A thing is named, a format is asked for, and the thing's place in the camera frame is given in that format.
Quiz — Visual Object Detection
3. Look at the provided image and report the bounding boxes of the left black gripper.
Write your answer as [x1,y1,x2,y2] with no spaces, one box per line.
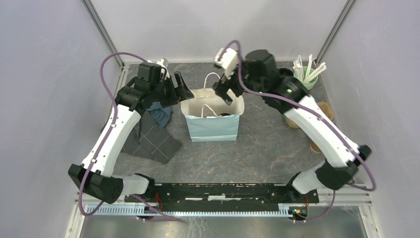
[151,71,194,109]

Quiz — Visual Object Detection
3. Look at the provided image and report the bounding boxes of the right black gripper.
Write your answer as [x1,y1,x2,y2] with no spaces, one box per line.
[212,55,265,105]

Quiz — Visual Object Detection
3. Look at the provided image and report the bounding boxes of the light blue paper bag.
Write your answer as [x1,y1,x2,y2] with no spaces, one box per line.
[180,72,245,142]

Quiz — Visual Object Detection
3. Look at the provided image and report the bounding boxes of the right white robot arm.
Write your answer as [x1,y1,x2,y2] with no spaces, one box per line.
[213,48,371,202]

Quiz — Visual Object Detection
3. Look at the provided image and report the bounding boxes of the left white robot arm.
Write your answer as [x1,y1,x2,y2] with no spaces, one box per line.
[68,62,194,204]

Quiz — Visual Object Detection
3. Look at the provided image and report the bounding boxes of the blue crumpled cloth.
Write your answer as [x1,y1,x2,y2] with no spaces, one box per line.
[147,102,173,128]

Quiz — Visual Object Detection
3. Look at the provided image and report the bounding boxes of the dark grey checked cloth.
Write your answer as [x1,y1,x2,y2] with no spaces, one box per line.
[121,112,182,164]

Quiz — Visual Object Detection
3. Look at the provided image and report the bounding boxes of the stack of black lids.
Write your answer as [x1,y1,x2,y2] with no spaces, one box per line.
[278,68,293,77]

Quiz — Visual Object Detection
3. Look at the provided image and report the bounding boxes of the white wrapped straws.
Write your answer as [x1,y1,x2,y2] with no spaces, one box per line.
[293,54,327,83]

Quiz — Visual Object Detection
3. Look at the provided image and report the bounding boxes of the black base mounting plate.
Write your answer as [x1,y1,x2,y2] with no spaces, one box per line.
[139,183,319,212]

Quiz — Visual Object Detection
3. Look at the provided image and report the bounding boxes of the stack of paper cups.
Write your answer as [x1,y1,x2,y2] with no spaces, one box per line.
[310,142,321,153]

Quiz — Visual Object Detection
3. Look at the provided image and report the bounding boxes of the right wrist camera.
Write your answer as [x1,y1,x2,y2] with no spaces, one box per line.
[214,48,239,79]

